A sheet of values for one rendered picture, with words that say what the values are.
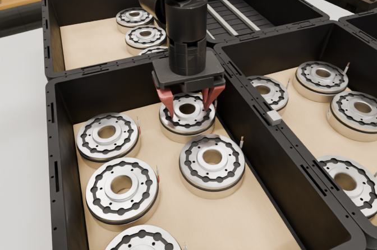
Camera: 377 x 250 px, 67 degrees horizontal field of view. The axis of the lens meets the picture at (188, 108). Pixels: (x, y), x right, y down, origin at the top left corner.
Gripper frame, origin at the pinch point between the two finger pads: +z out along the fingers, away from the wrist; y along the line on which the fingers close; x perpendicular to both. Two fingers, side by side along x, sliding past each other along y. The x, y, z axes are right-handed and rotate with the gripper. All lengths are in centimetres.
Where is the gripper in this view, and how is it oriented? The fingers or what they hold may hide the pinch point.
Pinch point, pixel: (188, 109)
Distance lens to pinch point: 50.7
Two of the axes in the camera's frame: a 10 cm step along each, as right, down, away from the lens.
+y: -9.6, 2.0, -2.0
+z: 0.2, 7.4, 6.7
